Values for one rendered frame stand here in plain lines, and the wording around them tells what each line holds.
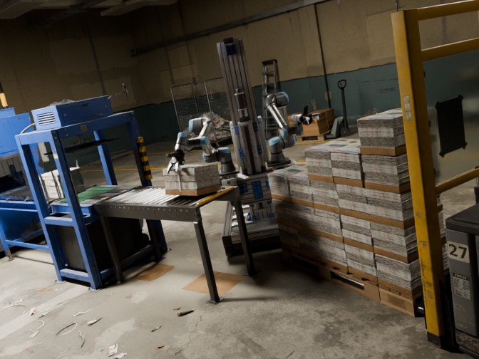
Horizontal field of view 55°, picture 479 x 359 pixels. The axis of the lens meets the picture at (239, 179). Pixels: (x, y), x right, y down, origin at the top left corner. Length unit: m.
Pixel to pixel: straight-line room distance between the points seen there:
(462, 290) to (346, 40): 8.48
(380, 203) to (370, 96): 7.59
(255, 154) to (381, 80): 6.24
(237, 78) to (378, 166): 2.05
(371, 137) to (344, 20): 7.83
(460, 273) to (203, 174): 2.03
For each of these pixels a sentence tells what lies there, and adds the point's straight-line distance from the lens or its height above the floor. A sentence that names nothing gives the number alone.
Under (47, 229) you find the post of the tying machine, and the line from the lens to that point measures 5.07.
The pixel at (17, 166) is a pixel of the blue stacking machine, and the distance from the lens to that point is 6.81.
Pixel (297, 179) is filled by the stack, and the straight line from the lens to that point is 3.70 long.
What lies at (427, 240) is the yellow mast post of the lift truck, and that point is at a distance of 2.68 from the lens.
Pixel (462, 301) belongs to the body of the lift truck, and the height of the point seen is 0.35.
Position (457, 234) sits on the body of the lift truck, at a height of 0.72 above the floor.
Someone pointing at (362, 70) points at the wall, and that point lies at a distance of 10.59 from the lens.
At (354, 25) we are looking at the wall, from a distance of 10.61.
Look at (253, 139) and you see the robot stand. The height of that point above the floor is 1.07.
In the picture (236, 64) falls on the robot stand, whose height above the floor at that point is 1.80.
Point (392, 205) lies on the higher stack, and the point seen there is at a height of 0.74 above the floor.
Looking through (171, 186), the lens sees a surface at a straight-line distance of 3.93.
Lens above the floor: 1.71
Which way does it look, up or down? 13 degrees down
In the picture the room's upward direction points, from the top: 11 degrees counter-clockwise
